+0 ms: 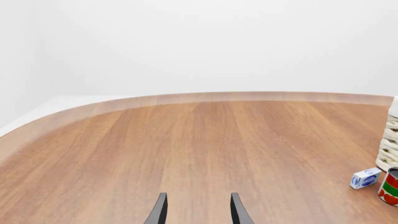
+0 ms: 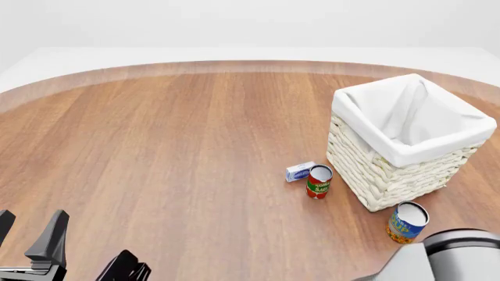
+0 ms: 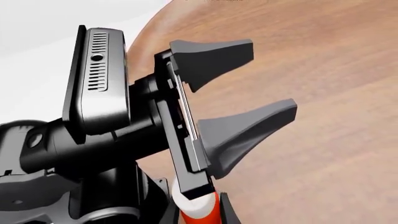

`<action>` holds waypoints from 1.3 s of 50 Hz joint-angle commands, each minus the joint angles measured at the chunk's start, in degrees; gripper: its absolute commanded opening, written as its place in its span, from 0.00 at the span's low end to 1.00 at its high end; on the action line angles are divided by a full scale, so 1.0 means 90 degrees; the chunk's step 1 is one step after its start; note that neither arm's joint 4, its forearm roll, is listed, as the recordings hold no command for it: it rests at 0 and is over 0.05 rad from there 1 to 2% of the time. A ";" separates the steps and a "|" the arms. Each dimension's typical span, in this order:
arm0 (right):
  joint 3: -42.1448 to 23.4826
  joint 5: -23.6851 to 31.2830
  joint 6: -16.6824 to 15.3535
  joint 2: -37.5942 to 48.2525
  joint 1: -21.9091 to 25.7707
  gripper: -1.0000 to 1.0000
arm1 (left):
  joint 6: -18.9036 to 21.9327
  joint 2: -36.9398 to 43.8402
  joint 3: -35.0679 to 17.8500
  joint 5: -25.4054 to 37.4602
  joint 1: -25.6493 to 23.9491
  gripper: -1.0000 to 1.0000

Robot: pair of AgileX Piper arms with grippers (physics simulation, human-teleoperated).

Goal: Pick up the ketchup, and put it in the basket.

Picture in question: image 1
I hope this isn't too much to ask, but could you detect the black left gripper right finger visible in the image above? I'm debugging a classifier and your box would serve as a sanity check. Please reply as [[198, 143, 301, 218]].
[[230, 192, 255, 224]]

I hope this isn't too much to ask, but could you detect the white woven rope basket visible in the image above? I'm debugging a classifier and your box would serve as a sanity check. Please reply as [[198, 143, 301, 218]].
[[375, 95, 398, 173]]

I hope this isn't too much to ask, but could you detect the red green tomato tin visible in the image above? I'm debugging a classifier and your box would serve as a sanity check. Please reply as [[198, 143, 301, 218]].
[[377, 167, 398, 207]]

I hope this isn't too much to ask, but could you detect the small white blue printed box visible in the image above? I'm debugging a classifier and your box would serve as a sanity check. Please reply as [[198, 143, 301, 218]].
[[349, 166, 382, 190]]

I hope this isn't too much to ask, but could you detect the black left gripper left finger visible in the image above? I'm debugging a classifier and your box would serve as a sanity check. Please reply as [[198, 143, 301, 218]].
[[143, 192, 168, 224]]

